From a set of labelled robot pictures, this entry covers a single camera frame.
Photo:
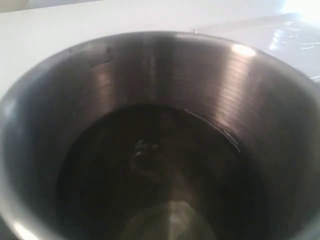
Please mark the stainless steel cup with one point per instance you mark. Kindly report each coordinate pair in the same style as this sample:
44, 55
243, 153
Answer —
161, 136

